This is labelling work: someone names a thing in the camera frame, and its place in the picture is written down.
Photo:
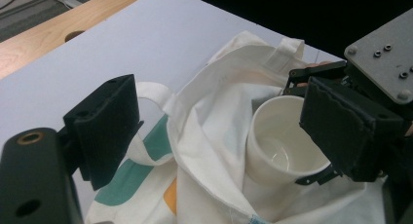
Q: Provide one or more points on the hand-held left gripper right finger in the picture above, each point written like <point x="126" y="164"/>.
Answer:
<point x="350" y="136"/>

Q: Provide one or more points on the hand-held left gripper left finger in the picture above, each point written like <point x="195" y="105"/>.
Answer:
<point x="104" y="130"/>

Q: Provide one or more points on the white cup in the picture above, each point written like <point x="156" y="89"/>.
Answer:
<point x="276" y="126"/>

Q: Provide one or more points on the white tote bag coloured patches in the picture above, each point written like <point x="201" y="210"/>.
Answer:
<point x="211" y="136"/>

